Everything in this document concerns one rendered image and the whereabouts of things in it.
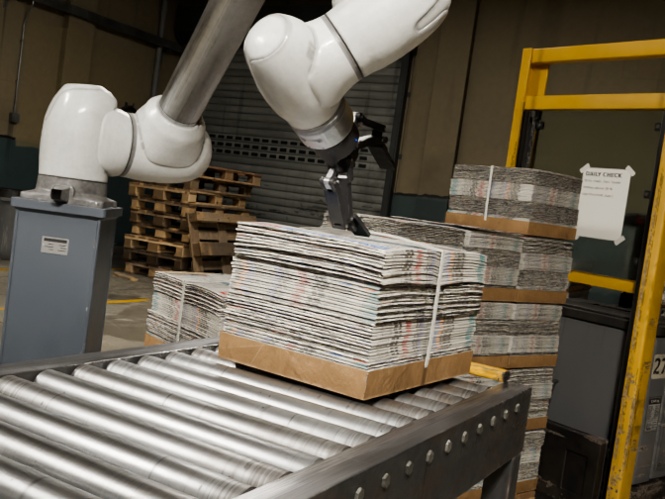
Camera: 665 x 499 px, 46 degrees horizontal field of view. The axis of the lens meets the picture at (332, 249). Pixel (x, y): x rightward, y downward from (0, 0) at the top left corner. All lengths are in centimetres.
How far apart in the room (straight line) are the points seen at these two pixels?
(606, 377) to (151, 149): 213
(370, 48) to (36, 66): 891
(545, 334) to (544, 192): 51
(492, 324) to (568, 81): 658
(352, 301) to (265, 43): 39
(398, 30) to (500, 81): 821
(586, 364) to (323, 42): 251
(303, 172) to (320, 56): 910
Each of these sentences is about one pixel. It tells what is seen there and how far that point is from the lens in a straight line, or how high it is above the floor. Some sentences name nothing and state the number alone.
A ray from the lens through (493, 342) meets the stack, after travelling 267.
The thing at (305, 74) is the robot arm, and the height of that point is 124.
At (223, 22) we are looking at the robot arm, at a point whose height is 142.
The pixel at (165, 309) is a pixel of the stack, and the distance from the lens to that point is 218.
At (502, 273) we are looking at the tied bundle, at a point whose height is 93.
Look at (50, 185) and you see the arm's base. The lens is 186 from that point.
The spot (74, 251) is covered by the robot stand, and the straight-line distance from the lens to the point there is 183.
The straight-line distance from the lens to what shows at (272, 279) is 124.
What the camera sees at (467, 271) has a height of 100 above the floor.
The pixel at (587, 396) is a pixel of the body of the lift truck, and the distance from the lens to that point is 339.
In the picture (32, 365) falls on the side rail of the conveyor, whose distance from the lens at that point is 118.
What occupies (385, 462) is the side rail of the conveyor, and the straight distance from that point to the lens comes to 93.
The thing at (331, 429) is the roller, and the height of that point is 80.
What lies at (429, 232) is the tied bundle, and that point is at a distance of 236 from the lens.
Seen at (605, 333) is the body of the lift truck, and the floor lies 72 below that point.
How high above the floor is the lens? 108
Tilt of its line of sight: 3 degrees down
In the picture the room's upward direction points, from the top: 8 degrees clockwise
